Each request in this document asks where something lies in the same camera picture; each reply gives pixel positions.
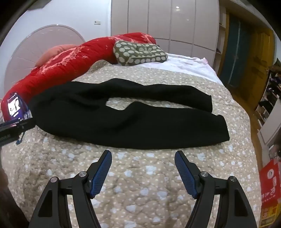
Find white wardrobe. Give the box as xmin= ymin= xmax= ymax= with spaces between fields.
xmin=111 ymin=0 xmax=220 ymax=58

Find pink pillow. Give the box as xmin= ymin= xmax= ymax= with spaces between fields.
xmin=36 ymin=44 xmax=77 ymax=66

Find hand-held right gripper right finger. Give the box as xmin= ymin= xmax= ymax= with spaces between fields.
xmin=174 ymin=150 xmax=259 ymax=228

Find green spotted pillow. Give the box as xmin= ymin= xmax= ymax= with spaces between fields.
xmin=113 ymin=40 xmax=168 ymax=66

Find black pants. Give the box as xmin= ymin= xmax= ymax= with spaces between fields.
xmin=29 ymin=78 xmax=230 ymax=149

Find yellow wooden door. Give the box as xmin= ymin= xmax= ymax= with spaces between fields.
xmin=241 ymin=28 xmax=275 ymax=106

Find teal door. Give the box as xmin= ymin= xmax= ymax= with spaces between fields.
xmin=220 ymin=15 xmax=252 ymax=88

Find white cluttered shelf unit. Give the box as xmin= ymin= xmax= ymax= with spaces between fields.
xmin=255 ymin=59 xmax=281 ymax=145

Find white bed sheet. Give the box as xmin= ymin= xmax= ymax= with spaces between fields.
xmin=140 ymin=53 xmax=218 ymax=82

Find blue lanyard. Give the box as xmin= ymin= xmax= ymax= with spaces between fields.
xmin=16 ymin=129 xmax=25 ymax=145

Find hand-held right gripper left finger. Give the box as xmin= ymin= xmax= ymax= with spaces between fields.
xmin=28 ymin=150 xmax=113 ymax=228

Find red patterned quilt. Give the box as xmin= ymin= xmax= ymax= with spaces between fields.
xmin=1 ymin=32 xmax=157 ymax=121

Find smartphone with lit screen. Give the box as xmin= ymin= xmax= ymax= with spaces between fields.
xmin=5 ymin=92 xmax=30 ymax=122

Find beige dotted quilt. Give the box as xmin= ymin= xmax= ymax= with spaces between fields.
xmin=0 ymin=60 xmax=263 ymax=228

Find pale rounded headboard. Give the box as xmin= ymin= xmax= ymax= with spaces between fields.
xmin=4 ymin=25 xmax=86 ymax=88

